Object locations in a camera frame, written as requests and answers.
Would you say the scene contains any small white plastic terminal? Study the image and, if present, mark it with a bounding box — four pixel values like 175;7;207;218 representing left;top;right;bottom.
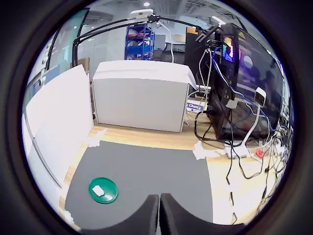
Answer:
91;185;105;197

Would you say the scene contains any round green lid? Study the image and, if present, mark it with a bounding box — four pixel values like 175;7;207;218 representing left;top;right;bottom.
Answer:
88;177;119;204

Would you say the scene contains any dark grey mat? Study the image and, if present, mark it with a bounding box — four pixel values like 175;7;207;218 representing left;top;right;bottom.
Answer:
65;141;215;231

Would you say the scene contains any white tape piece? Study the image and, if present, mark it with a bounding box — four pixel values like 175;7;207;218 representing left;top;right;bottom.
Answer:
192;141;221;161
58;195;75;225
88;128;108;148

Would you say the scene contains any blue printed label strip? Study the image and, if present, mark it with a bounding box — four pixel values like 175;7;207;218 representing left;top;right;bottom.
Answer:
187;102;205;111

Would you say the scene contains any large white box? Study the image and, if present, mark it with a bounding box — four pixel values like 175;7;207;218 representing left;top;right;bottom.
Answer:
92;60;196;133

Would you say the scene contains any white partition board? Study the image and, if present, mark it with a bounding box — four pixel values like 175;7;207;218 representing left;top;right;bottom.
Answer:
23;65;95;196

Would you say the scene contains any black computer tower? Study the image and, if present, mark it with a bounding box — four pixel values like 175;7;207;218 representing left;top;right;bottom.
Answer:
207;23;282;141

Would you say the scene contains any blue shelf rack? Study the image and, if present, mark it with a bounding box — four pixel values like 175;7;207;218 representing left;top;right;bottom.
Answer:
124;24;155;61

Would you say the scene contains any teal roll-up banner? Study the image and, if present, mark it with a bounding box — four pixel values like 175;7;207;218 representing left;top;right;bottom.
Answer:
41;7;90;71

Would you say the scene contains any taped black cable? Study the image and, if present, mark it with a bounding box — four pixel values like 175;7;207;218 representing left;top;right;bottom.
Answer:
226;156;238;225

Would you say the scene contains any looped black cable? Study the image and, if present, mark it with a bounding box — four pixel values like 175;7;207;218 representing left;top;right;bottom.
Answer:
238;156;269;179

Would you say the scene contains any white gooseneck camera stand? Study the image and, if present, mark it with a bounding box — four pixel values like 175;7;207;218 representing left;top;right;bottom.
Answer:
224;87;267;159

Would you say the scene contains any blue cable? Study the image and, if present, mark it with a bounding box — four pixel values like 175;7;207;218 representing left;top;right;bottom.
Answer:
212;46;272;128

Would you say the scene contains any white hanging cable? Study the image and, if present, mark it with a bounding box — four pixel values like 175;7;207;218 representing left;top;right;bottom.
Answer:
157;23;176;63

